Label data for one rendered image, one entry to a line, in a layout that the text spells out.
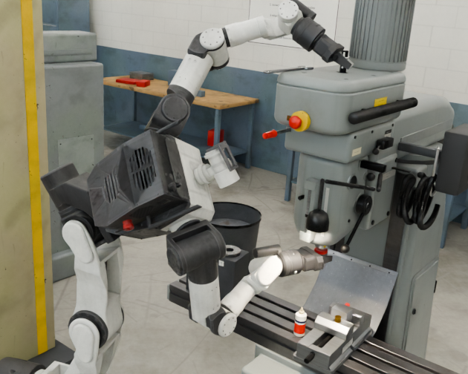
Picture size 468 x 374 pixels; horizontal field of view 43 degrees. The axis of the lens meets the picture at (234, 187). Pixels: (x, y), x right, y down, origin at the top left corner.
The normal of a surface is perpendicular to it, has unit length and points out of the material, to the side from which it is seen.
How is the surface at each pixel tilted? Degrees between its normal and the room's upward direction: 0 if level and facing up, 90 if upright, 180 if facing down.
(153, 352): 0
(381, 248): 90
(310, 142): 90
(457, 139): 90
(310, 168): 90
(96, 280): 114
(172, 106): 62
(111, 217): 74
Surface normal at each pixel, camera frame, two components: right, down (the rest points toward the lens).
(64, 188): -0.29, 0.29
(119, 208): -0.68, -0.09
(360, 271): -0.51, -0.23
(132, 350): 0.06, -0.95
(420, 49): -0.62, 0.22
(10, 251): 0.79, 0.24
